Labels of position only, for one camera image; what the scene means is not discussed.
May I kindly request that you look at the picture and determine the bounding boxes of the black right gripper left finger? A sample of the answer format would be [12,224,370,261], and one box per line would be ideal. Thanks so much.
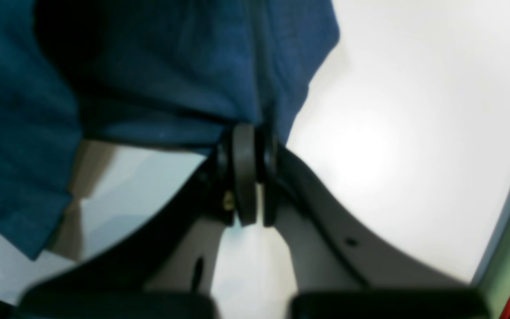
[18,124,257,319]

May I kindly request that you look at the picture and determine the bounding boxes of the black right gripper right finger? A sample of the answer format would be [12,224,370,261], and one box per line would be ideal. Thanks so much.
[257,128,489,319]

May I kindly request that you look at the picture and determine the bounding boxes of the dark blue t-shirt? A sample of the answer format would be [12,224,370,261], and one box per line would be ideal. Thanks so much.
[0,0,340,260]

